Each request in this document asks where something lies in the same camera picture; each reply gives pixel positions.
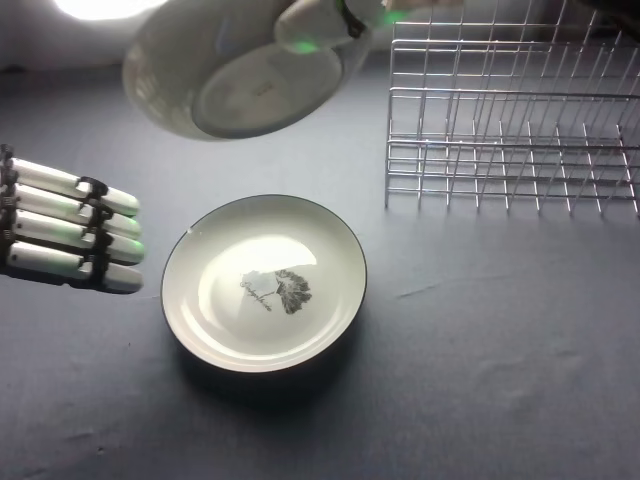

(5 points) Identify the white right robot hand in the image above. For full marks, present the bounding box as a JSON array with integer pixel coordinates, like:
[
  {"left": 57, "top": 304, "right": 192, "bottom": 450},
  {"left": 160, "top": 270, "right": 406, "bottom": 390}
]
[{"left": 274, "top": 0, "right": 466, "bottom": 54}]

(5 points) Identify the silver wire dish rack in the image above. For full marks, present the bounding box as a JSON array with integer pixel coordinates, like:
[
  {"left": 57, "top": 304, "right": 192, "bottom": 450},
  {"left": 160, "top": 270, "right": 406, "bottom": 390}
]
[{"left": 384, "top": 0, "right": 640, "bottom": 217}]

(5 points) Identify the white plate with dark rim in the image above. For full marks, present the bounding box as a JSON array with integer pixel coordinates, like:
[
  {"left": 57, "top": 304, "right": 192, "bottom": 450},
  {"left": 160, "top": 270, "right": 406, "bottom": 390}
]
[
  {"left": 122, "top": 0, "right": 375, "bottom": 143},
  {"left": 160, "top": 193, "right": 369, "bottom": 375}
]

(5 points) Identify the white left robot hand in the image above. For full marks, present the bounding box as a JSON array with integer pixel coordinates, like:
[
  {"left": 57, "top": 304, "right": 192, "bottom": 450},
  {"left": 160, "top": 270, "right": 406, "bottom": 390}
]
[{"left": 0, "top": 143, "right": 147, "bottom": 296}]

